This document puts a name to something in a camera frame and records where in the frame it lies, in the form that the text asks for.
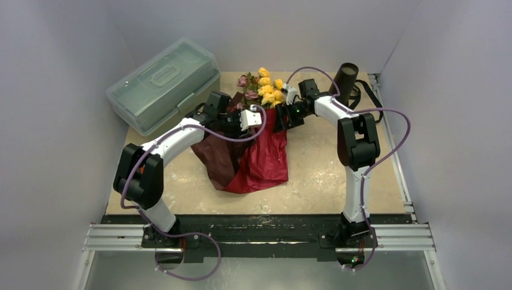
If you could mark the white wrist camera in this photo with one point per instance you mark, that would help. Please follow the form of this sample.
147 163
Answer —
250 118
290 94

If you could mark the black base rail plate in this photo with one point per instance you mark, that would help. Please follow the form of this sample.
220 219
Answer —
198 245

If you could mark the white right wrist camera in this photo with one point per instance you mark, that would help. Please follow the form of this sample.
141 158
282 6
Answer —
290 94

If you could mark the flower bouquet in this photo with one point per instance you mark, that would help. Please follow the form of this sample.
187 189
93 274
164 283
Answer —
252 165

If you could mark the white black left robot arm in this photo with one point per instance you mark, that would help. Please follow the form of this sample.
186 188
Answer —
139 176

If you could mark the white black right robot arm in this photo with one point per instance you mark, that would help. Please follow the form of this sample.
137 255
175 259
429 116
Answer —
358 146

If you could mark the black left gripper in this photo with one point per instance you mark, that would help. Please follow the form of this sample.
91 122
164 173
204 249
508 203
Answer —
237 132

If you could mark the aluminium front frame rail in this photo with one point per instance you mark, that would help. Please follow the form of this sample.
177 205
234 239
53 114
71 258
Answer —
388 238

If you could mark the translucent green plastic toolbox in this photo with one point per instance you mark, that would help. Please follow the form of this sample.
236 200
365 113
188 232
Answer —
158 94

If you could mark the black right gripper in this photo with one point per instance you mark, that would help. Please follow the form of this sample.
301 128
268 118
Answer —
284 118

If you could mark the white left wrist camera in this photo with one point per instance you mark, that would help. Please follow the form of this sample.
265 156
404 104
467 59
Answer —
250 118

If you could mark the black cylindrical vase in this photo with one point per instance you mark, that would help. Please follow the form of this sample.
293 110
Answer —
345 79

